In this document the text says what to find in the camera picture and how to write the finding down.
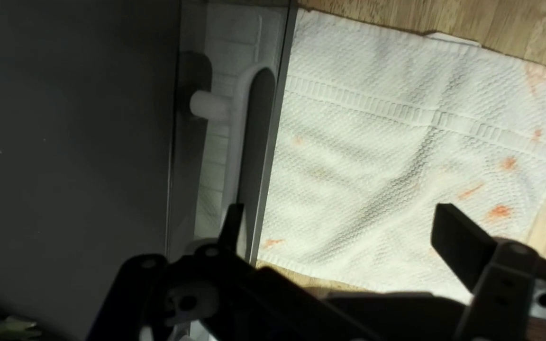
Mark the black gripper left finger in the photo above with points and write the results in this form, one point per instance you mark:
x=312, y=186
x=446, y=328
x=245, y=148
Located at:
x=230, y=233

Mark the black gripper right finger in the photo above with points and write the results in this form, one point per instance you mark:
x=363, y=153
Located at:
x=461, y=242

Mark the black mini toaster oven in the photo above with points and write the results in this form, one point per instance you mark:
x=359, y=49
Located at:
x=86, y=102

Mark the white stained cloth towel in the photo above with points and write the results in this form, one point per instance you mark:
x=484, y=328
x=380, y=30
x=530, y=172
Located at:
x=378, y=129

